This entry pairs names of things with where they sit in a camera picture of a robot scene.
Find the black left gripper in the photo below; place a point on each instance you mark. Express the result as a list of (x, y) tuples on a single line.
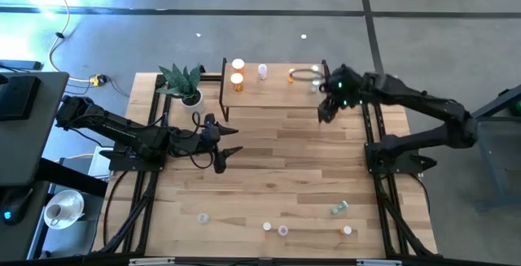
[(205, 140)]

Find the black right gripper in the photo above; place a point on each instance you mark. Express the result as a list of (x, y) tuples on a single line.
[(346, 89)]

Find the teal pill bottle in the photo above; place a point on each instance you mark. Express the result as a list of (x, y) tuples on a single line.
[(314, 85), (315, 68), (339, 208)]

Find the small orange pill bottle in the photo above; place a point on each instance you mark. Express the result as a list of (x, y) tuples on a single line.
[(266, 226), (290, 79), (347, 229)]

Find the clear pill bottle pink capsules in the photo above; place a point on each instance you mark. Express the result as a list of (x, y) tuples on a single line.
[(202, 217), (283, 230), (262, 70)]

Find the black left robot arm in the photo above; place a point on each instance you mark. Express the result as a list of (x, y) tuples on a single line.
[(122, 129)]

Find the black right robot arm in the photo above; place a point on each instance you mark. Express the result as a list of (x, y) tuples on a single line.
[(419, 99)]

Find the green plant in white pot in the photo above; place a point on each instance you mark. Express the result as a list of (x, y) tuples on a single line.
[(181, 82)]

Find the white paper box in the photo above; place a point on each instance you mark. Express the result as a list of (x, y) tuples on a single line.
[(97, 166)]

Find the yellow plug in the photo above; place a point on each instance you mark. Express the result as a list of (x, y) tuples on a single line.
[(95, 81)]

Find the black desk crossbar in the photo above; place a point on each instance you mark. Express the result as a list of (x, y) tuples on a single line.
[(73, 178)]

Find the grey metal trolley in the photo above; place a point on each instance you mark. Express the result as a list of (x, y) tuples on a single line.
[(482, 148)]

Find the white cup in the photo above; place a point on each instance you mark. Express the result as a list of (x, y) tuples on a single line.
[(53, 213)]

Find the dark grey desk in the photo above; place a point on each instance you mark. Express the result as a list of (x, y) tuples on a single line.
[(24, 148)]

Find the black flat box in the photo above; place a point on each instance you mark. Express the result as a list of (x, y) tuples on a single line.
[(18, 97)]

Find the black slim bar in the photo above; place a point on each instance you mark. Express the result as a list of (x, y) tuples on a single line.
[(20, 65)]

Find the black computer mouse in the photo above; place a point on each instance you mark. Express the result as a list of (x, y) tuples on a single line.
[(16, 207)]

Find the wooden shelf black metal frame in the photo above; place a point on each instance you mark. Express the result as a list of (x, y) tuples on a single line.
[(268, 97)]

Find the black aluminium rig frame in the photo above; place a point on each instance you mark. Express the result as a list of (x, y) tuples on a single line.
[(160, 81)]

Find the silver metal bracket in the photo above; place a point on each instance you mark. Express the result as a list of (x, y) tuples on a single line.
[(378, 262), (152, 262)]

